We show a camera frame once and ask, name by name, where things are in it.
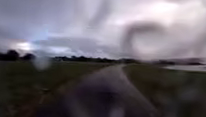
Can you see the grey asphalt path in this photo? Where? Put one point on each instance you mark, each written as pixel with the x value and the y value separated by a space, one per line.
pixel 110 82

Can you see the grass field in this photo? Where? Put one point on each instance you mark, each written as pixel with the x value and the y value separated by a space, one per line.
pixel 20 81
pixel 176 91

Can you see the pale water surface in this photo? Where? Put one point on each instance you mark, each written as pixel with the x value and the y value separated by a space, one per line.
pixel 194 67

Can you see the distant row of trees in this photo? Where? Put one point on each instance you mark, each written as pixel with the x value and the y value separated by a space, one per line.
pixel 11 55

